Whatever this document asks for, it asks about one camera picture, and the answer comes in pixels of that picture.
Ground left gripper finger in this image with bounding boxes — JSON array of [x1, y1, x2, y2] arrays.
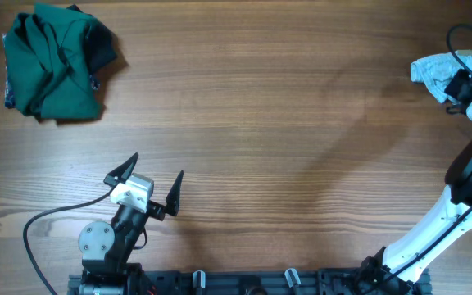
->
[[107, 152, 138, 183], [166, 170, 184, 216]]

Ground light blue striped baby pants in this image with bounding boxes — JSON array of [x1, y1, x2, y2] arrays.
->
[[411, 52, 463, 104]]

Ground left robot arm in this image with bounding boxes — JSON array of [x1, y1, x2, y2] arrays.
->
[[68, 153, 184, 295]]

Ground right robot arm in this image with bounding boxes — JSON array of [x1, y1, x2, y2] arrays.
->
[[322, 51, 472, 294]]

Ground white olive tan folded garment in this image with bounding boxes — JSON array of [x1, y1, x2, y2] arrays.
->
[[456, 50, 472, 57]]

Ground blue patterned cloth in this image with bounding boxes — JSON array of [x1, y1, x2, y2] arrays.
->
[[1, 33, 16, 109]]

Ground green cloth bag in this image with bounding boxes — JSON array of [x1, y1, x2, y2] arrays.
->
[[4, 3, 102, 120]]

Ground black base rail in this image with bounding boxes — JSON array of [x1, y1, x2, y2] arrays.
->
[[67, 267, 432, 295]]

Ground left black cable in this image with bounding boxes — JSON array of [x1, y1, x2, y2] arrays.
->
[[22, 187, 116, 295]]

